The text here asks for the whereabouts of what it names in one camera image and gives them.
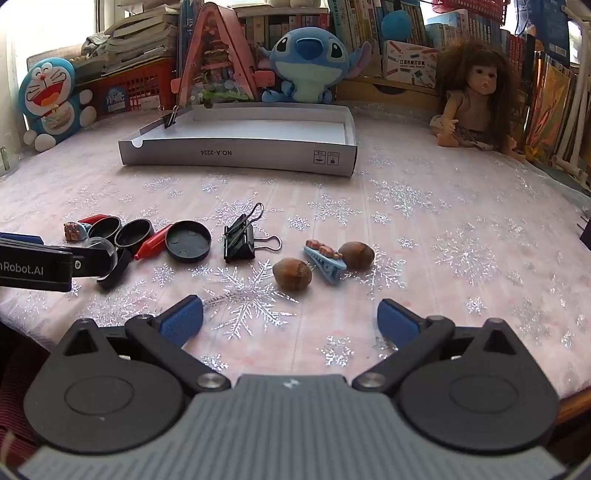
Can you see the blue alien plush toy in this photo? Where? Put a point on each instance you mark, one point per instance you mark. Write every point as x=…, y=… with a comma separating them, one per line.
x=304, y=64

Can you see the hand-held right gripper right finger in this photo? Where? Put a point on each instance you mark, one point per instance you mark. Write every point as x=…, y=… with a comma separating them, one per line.
x=398, y=321

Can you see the pink triangular dollhouse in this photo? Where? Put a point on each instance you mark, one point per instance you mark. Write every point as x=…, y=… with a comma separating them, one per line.
x=221, y=64

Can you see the row of standing books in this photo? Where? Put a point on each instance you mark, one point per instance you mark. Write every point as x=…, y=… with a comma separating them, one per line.
x=360, y=18

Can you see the white cardboard box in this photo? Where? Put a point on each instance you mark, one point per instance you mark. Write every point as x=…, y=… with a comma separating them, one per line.
x=240, y=157

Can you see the red plastic crate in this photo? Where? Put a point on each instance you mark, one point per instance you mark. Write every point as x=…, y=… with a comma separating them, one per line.
x=129, y=92

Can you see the blue plush ball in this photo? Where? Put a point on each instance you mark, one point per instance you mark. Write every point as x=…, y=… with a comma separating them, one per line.
x=396, y=25

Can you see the long red pen cap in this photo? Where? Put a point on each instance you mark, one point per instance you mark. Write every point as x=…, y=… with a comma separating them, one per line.
x=152, y=243

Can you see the tall blue books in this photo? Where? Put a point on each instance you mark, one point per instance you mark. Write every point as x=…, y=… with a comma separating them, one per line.
x=189, y=37

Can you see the blue bear hair clip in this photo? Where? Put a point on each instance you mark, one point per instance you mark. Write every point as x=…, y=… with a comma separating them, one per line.
x=328, y=265
x=76, y=231

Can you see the long-haired baby doll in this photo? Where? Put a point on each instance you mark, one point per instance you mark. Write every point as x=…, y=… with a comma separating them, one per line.
x=480, y=92

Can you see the black round container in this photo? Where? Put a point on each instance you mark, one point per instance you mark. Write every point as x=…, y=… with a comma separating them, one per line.
x=134, y=233
x=105, y=227
x=121, y=270

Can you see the gold foil books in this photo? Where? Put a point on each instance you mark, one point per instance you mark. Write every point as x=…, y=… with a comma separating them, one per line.
x=549, y=106

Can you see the clear round lid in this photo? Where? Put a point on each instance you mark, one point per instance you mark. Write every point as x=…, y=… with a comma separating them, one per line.
x=104, y=247

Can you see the stack of books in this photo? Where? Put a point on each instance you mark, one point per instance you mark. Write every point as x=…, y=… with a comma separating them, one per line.
x=138, y=37

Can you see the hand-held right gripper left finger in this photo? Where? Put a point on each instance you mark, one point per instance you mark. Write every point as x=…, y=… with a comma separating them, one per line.
x=181, y=318

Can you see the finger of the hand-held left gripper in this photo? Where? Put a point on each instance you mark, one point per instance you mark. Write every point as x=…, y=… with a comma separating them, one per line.
x=87, y=264
x=23, y=239

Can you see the small black binder clip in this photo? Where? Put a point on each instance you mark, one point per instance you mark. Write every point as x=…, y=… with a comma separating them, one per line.
x=171, y=119

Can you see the red plastic basket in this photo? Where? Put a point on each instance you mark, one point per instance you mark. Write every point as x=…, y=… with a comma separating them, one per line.
x=471, y=9

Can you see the large black binder clip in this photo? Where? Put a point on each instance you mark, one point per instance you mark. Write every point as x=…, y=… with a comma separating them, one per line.
x=239, y=242

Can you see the white colourful printed box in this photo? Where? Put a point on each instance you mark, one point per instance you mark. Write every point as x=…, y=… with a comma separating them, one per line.
x=411, y=64

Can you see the black round lid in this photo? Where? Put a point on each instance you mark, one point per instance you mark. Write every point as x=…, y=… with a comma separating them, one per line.
x=188, y=242

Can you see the pink snowflake tablecloth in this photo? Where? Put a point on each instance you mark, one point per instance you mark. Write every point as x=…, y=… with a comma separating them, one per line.
x=438, y=221

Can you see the wooden drawer unit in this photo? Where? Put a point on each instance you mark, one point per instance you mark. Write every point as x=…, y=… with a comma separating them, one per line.
x=388, y=94

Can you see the blue robot cat plush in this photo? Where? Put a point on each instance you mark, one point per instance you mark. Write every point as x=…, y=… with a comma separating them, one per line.
x=48, y=101

